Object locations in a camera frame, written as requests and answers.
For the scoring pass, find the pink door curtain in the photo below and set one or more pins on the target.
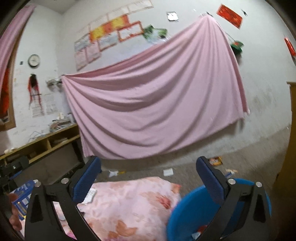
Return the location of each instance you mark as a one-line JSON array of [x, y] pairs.
[[8, 39]]

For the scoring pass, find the red paper wall decoration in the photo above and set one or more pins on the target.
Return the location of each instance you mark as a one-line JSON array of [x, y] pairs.
[[229, 15]]

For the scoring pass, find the round wall clock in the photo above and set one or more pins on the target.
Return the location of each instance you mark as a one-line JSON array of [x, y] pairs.
[[34, 61]]

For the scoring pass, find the green photo poster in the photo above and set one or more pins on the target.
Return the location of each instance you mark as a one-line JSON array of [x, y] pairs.
[[154, 35]]

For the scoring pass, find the floral pink quilt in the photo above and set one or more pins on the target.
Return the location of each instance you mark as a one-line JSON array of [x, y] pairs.
[[131, 210]]

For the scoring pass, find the blue plastic bucket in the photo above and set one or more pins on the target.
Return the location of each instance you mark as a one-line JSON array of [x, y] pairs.
[[196, 210]]

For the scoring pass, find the snack wrapper on floor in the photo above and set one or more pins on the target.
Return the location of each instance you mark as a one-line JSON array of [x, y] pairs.
[[216, 161]]

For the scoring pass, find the pink hanging sheet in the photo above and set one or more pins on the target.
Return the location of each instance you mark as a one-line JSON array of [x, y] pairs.
[[163, 99]]

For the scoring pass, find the small black white photo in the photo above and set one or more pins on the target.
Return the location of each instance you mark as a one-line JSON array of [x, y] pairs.
[[172, 16]]

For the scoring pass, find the certificates on wall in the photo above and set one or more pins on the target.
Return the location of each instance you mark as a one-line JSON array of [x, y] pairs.
[[107, 31]]

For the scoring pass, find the wooden cabinet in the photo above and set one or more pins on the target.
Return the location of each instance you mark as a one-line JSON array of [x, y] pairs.
[[292, 100]]

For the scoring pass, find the person left hand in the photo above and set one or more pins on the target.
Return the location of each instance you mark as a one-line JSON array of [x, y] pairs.
[[14, 219]]

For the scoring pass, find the red tassel wall ornament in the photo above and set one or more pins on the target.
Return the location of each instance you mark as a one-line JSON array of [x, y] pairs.
[[33, 89]]

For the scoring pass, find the white paper scrap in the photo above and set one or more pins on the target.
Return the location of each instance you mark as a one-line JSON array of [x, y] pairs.
[[168, 172]]

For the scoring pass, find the crumpled white paper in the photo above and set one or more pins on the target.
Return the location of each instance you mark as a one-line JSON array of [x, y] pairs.
[[113, 173]]

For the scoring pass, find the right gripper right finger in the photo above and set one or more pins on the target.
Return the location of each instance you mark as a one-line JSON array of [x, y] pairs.
[[244, 210]]

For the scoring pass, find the stack of books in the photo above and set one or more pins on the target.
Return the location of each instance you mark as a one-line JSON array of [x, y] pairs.
[[60, 122]]

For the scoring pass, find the green red hanging ornament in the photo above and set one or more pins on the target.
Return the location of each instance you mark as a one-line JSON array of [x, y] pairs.
[[236, 46]]

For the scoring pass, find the wooden shelf desk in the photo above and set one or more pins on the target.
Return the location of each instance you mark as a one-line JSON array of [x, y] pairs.
[[50, 158]]

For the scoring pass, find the blue cardboard box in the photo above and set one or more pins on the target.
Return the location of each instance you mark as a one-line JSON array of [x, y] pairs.
[[23, 198]]

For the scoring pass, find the red hanging bag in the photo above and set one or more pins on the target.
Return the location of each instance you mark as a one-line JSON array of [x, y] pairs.
[[290, 47]]

